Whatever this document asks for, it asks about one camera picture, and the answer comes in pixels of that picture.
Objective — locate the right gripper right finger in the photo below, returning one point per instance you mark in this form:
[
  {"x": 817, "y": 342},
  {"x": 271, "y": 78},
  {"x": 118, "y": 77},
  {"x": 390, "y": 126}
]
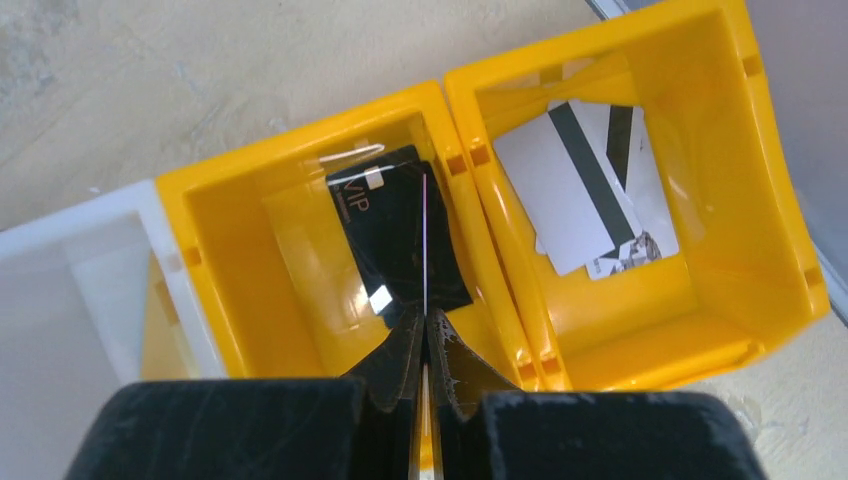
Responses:
[{"x": 485, "y": 427}]

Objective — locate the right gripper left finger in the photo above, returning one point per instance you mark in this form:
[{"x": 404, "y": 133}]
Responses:
[{"x": 360, "y": 425}]

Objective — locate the white magnetic stripe card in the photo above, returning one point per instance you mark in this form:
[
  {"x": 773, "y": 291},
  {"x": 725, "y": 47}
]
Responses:
[{"x": 570, "y": 189}]

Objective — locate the white black card in bin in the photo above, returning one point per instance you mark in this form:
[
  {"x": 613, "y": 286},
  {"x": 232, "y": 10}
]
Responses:
[{"x": 619, "y": 137}]

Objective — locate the yellow bin left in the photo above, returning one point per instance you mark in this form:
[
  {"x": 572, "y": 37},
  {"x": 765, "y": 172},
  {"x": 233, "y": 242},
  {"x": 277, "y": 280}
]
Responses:
[{"x": 265, "y": 248}]

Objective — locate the yellow bin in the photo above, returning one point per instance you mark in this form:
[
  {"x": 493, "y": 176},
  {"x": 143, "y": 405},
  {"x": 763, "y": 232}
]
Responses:
[
  {"x": 265, "y": 248},
  {"x": 746, "y": 279}
]

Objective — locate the black block in bin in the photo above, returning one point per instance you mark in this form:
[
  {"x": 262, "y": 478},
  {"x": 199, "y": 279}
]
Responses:
[{"x": 379, "y": 203}]

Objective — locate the yellow bin right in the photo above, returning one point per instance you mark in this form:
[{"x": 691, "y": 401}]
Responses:
[{"x": 746, "y": 279}]

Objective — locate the white tray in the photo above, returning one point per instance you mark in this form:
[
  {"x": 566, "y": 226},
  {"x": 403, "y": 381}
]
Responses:
[{"x": 93, "y": 297}]

